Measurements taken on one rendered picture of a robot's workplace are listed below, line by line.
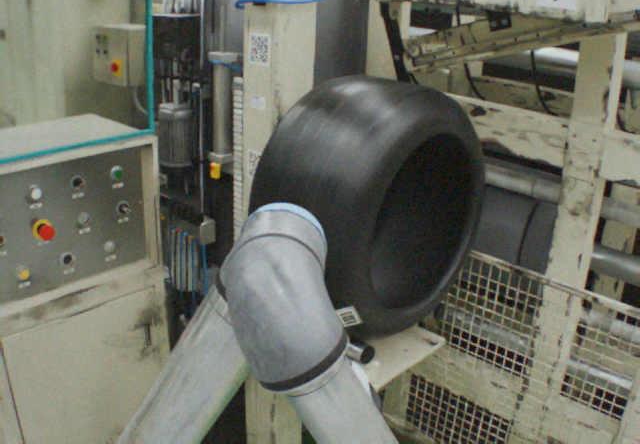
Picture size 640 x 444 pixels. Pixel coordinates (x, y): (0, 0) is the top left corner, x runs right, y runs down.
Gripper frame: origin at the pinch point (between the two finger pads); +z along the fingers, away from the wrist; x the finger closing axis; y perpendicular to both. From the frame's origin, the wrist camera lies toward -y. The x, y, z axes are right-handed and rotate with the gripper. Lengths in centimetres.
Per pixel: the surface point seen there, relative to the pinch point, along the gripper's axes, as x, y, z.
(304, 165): 0.0, -16.2, 35.5
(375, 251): 3, 38, 44
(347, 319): -0.7, 6.0, 12.3
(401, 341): 4.6, 43.9, 19.4
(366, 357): -0.6, 19.8, 8.5
